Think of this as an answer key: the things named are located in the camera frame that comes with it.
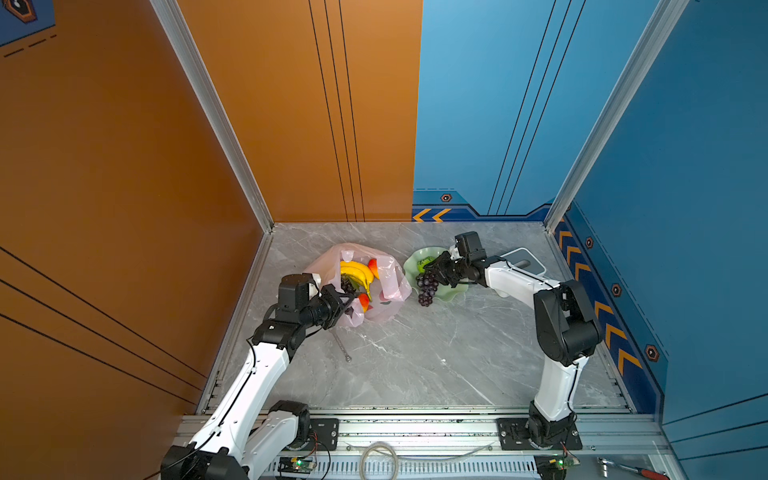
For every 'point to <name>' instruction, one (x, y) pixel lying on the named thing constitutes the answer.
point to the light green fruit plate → (411, 271)
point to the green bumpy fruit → (423, 262)
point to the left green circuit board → (296, 465)
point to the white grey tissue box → (521, 260)
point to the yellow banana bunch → (359, 273)
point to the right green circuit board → (553, 466)
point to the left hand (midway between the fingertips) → (356, 292)
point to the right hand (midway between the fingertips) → (423, 269)
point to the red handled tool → (655, 475)
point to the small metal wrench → (348, 357)
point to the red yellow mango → (365, 301)
